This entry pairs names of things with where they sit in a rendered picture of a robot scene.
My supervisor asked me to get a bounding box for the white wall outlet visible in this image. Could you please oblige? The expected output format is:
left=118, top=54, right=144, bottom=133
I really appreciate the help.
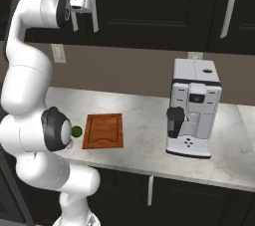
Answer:
left=51, top=43, right=67, bottom=65
left=187, top=51, right=204, bottom=61

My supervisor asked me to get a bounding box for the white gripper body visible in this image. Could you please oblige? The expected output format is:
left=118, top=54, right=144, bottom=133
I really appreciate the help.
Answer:
left=71, top=0, right=94, bottom=15

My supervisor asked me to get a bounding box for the white upper cabinet handle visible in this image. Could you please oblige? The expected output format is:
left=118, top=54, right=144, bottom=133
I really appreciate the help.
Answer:
left=87, top=0, right=101, bottom=34
left=65, top=0, right=80, bottom=33
left=219, top=0, right=242, bottom=40

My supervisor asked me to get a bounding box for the dark upper cabinet door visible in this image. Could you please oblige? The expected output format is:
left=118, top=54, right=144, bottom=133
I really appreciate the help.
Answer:
left=89, top=0, right=214, bottom=53
left=207, top=0, right=255, bottom=56
left=0, top=0, right=92, bottom=44

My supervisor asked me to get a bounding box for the dark cabinet door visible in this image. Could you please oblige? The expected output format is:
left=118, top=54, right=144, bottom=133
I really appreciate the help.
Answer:
left=89, top=0, right=214, bottom=53
left=207, top=0, right=255, bottom=56
left=150, top=175, right=255, bottom=226
left=0, top=0, right=92, bottom=44
left=87, top=166, right=151, bottom=226

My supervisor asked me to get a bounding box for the dark appliance with grey bar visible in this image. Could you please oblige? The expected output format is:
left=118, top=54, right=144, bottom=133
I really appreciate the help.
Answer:
left=0, top=148, right=36, bottom=226

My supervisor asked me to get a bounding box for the green lime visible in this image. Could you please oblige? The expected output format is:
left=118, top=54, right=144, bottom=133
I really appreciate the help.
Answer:
left=70, top=125, right=84, bottom=138

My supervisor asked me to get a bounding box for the white cabinet handle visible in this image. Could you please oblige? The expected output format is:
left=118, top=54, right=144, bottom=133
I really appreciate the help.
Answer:
left=87, top=0, right=101, bottom=34
left=219, top=0, right=242, bottom=40
left=65, top=0, right=80, bottom=33
left=146, top=174, right=155, bottom=207

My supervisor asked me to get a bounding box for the white coffee machine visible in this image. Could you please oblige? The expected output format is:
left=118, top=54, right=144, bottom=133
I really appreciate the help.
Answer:
left=165, top=58, right=223, bottom=160

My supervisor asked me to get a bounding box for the white lower cabinet handle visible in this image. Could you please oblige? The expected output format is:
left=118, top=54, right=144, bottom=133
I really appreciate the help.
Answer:
left=146, top=174, right=155, bottom=207

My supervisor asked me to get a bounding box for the brown wooden cutting board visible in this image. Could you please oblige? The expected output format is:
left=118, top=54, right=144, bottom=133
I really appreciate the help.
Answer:
left=81, top=113, right=125, bottom=150

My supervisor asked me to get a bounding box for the dark lower cabinet door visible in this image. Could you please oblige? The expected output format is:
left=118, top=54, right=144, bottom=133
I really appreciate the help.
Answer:
left=150, top=175, right=255, bottom=226
left=87, top=166, right=151, bottom=226

